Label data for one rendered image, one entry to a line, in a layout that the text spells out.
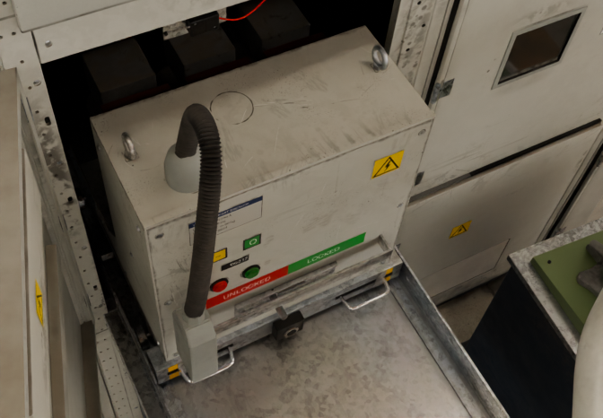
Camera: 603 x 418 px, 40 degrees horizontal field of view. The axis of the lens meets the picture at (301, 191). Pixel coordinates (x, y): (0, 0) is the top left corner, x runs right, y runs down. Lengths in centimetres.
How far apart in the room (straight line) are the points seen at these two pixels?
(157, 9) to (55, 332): 50
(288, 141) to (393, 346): 60
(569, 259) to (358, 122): 85
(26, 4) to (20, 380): 43
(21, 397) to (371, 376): 93
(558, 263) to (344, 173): 81
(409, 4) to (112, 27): 52
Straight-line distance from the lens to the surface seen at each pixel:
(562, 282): 197
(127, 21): 114
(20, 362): 91
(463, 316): 275
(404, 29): 146
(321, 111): 131
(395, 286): 177
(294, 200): 130
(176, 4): 116
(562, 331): 194
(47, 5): 105
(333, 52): 140
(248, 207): 125
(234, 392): 165
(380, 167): 136
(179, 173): 118
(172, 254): 127
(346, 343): 171
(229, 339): 161
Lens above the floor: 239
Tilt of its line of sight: 55 degrees down
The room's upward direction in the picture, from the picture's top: 7 degrees clockwise
